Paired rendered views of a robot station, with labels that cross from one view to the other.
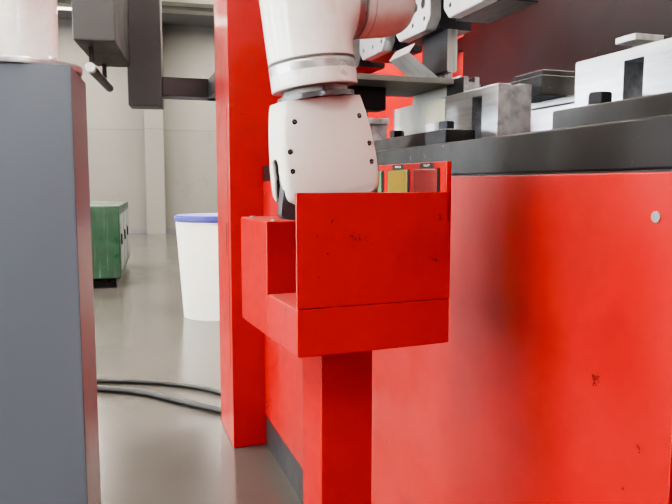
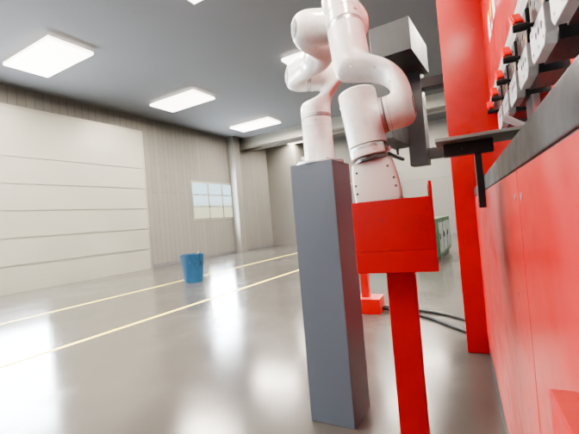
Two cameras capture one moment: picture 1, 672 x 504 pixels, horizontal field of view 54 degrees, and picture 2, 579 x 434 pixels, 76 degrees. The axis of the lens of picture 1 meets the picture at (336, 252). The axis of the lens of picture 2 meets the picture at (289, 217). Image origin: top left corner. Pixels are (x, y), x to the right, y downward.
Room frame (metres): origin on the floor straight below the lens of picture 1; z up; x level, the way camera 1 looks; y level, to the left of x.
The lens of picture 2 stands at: (-0.07, -0.40, 0.78)
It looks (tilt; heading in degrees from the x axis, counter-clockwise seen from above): 1 degrees up; 44
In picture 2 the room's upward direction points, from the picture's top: 5 degrees counter-clockwise
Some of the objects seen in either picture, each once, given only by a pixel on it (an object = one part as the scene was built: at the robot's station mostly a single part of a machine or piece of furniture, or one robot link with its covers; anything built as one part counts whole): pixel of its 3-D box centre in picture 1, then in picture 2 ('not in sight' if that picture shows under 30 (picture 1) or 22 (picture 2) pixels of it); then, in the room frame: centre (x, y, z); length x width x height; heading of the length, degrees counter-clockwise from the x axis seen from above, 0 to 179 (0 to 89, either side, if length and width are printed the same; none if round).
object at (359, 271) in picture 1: (336, 247); (396, 226); (0.71, 0.00, 0.75); 0.20 x 0.16 x 0.18; 23
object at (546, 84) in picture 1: (514, 85); not in sight; (1.32, -0.35, 1.01); 0.26 x 0.12 x 0.05; 109
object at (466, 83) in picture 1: (443, 93); not in sight; (1.25, -0.20, 0.98); 0.20 x 0.03 x 0.03; 19
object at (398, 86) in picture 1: (364, 85); (480, 139); (1.22, -0.05, 1.00); 0.26 x 0.18 x 0.01; 109
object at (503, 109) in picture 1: (452, 125); not in sight; (1.21, -0.21, 0.92); 0.39 x 0.06 x 0.10; 19
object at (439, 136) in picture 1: (419, 144); not in sight; (1.21, -0.15, 0.89); 0.30 x 0.05 x 0.03; 19
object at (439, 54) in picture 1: (439, 61); (533, 113); (1.26, -0.19, 1.05); 0.10 x 0.02 x 0.10; 19
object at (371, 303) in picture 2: not in sight; (363, 260); (2.51, 1.26, 0.42); 0.25 x 0.20 x 0.83; 109
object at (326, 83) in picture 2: not in sight; (321, 89); (1.13, 0.49, 1.30); 0.19 x 0.12 x 0.24; 137
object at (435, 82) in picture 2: not in sight; (439, 73); (2.41, 0.48, 1.67); 0.40 x 0.24 x 0.07; 19
